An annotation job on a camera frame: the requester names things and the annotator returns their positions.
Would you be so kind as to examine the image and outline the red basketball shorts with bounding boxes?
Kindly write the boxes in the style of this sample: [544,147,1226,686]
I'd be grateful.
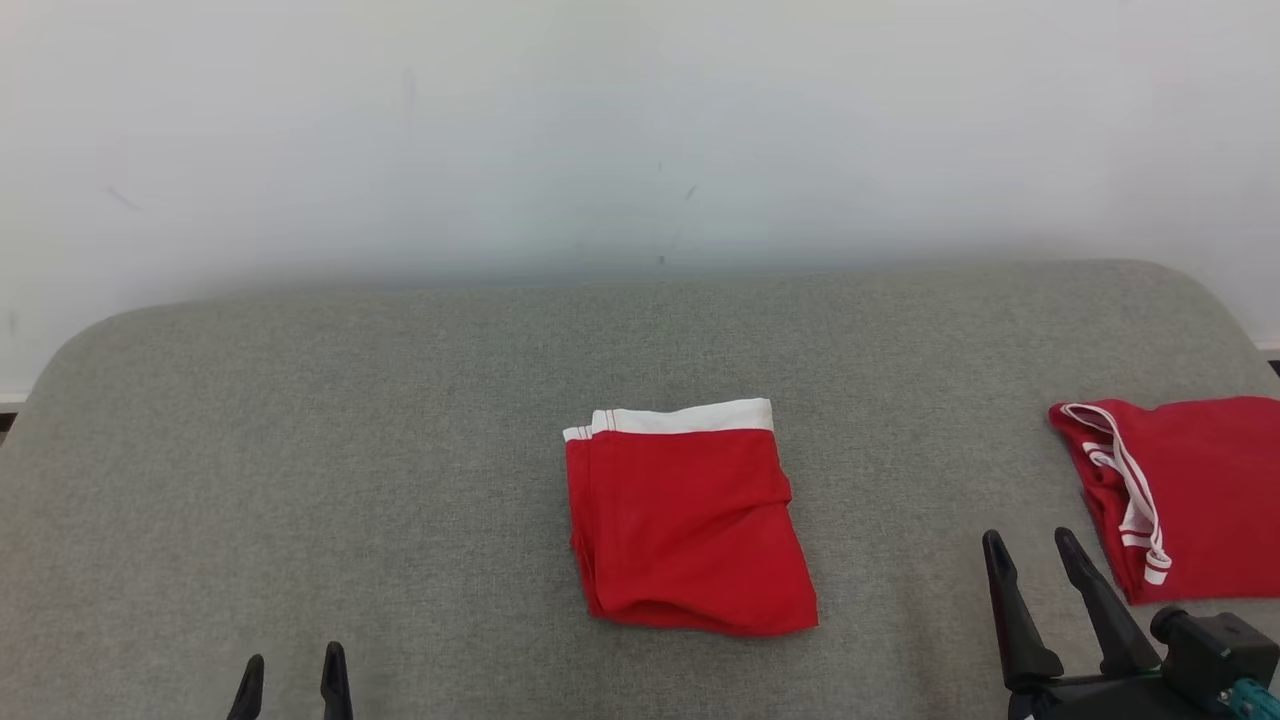
[562,397,821,639]

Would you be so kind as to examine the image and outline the red basketball jersey white trim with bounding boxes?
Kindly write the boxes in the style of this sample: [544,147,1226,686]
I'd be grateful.
[1047,396,1280,607]

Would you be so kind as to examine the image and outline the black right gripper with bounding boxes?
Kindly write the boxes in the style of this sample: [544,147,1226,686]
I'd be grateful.
[981,526,1280,720]

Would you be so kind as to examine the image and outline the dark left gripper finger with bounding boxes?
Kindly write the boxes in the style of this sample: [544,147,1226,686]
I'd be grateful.
[226,654,267,720]
[319,641,355,720]

